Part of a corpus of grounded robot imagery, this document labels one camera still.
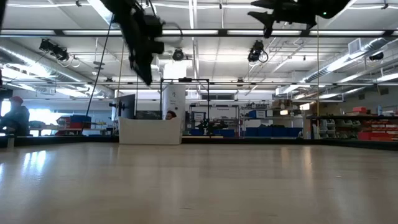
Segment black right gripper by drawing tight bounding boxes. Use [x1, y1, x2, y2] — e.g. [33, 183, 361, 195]
[248, 0, 351, 38]

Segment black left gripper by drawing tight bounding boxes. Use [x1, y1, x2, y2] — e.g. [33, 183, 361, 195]
[119, 9, 165, 86]

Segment black overhead light bar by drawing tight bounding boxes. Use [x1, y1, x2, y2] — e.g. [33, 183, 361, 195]
[0, 29, 398, 39]

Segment grey monitor on stand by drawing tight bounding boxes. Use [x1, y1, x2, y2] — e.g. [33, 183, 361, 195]
[108, 93, 137, 121]

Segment white round column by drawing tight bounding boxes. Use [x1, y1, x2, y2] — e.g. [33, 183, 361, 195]
[162, 62, 188, 121]

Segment white plastic bin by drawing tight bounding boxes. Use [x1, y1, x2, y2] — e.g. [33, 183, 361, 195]
[118, 116, 183, 146]

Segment red and blue crates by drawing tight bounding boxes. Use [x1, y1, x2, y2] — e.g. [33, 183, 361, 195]
[55, 114, 93, 136]

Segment grey ceiling air vent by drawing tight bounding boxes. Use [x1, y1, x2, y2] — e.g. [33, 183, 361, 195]
[348, 37, 363, 55]

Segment metal storage shelf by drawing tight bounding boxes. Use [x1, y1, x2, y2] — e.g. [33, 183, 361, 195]
[188, 103, 241, 138]

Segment row of blue bins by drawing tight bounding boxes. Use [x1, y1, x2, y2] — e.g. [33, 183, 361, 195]
[190, 125, 304, 138]

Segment dark shelf with red bins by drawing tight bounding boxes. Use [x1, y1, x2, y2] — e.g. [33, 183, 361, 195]
[306, 106, 398, 142]

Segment thin black hanging cable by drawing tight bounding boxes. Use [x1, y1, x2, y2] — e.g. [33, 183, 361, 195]
[85, 12, 114, 118]

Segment round black ceiling camera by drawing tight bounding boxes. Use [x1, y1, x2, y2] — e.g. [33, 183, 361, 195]
[172, 48, 185, 62]

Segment black ceiling camera with cable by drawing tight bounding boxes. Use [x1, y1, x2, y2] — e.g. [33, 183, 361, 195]
[247, 39, 269, 65]

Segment black ceiling camera cluster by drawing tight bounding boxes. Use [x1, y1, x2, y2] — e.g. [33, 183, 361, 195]
[38, 38, 70, 62]

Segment black aluminium table frame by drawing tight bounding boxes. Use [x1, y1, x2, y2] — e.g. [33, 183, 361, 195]
[0, 134, 398, 152]

